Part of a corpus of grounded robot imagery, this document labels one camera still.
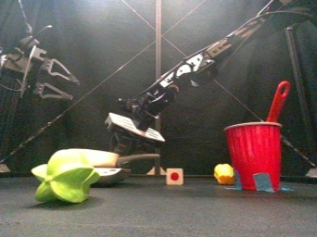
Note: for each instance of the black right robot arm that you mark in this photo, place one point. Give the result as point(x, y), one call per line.
point(222, 46)

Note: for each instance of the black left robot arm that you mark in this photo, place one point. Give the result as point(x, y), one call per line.
point(4, 74)

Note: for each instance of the wooden block with red dot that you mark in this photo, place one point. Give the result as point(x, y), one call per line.
point(174, 181)

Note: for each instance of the green toy starfruit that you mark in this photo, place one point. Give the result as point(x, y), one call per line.
point(68, 179)

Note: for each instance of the yellow toy bell pepper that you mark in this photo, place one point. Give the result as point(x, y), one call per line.
point(223, 174)

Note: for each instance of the blue tape strip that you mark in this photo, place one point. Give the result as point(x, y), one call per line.
point(263, 182)
point(238, 182)
point(286, 188)

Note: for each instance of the red plastic cup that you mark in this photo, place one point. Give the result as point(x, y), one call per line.
point(253, 151)

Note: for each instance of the grey pole base bracket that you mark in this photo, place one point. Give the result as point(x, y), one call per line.
point(159, 171)

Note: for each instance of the vertical metal frame pole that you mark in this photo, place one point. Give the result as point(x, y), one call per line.
point(158, 61)

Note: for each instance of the grey frame corner foot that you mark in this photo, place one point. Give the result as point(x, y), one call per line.
point(313, 173)
point(3, 169)

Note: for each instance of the black metal frame post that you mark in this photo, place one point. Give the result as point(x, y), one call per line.
point(295, 92)

